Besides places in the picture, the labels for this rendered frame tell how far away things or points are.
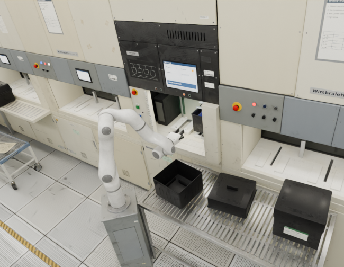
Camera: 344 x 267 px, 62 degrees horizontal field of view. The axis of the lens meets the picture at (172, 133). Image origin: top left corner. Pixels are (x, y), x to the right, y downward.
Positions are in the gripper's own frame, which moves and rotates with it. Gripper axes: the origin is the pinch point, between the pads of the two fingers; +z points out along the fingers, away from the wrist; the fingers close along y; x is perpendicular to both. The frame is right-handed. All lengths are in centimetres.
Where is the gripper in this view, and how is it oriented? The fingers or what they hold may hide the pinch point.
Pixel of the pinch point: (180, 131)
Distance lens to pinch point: 222.9
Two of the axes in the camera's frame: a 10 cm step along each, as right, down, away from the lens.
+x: -1.2, -8.1, -5.7
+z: 5.5, -5.3, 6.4
